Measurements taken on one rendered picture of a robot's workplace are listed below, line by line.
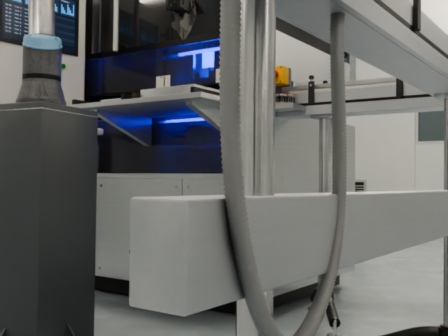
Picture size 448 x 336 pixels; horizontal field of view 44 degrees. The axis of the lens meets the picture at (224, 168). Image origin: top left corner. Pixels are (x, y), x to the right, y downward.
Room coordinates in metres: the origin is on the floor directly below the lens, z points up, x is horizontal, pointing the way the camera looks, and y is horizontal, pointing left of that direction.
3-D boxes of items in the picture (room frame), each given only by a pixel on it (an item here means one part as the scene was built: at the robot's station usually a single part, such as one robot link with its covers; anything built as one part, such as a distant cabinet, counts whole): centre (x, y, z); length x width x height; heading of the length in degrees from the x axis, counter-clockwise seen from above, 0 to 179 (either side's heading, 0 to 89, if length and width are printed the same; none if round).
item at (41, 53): (1.75, 0.58, 0.96); 0.13 x 0.12 x 0.14; 18
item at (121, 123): (2.47, 0.45, 0.80); 0.34 x 0.03 x 0.13; 145
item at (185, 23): (2.01, 0.15, 1.13); 0.06 x 0.03 x 0.09; 145
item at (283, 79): (2.25, -0.22, 1.00); 0.08 x 0.07 x 0.07; 145
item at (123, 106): (2.33, 0.24, 0.87); 0.70 x 0.48 x 0.02; 55
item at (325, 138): (2.29, -0.41, 0.46); 0.09 x 0.09 x 0.77; 55
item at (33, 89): (1.74, 0.57, 0.84); 0.15 x 0.15 x 0.10
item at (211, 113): (2.18, 0.04, 0.80); 0.34 x 0.03 x 0.13; 145
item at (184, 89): (2.20, 0.12, 0.90); 0.34 x 0.26 x 0.04; 145
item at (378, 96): (2.20, -0.53, 0.92); 0.69 x 0.15 x 0.16; 55
